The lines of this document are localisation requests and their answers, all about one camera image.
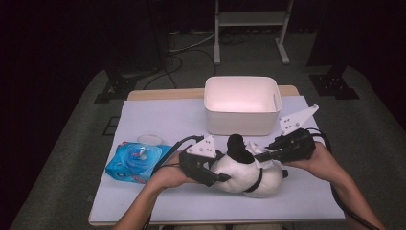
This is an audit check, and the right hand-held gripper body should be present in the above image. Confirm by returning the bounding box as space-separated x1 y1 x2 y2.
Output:
276 103 320 164

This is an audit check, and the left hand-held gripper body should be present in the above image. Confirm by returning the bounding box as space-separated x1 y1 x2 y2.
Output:
179 134 217 186

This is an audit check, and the panda plush toy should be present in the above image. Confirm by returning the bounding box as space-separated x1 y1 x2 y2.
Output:
209 133 290 198

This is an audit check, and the blue wet wipes pack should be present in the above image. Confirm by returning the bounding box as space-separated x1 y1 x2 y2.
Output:
104 134 173 184

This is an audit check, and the person's left hand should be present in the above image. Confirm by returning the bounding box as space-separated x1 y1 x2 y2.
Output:
147 152 199 193

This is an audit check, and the person's right hand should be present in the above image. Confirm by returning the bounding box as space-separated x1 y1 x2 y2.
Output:
282 142 341 183

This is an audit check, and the white plastic bin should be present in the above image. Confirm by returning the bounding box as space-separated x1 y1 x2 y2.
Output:
203 75 283 137

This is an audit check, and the white table sheet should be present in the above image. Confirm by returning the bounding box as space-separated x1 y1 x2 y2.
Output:
89 95 346 224

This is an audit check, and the black stand base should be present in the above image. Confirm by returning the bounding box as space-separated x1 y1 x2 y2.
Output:
94 63 142 104
308 65 360 101

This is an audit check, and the white metal stand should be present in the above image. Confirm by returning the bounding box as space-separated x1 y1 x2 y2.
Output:
213 0 295 66

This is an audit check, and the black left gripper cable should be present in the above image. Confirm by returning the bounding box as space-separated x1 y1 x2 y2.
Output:
142 134 205 230

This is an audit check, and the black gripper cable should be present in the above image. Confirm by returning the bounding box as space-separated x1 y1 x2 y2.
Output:
305 127 381 230
142 134 205 230

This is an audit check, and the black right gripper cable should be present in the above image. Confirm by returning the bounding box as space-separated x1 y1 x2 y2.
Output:
305 127 381 230

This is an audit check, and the black floor cable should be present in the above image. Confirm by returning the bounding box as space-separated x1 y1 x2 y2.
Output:
142 47 218 90

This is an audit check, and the white floor cable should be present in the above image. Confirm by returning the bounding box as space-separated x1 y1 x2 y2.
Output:
169 29 218 54

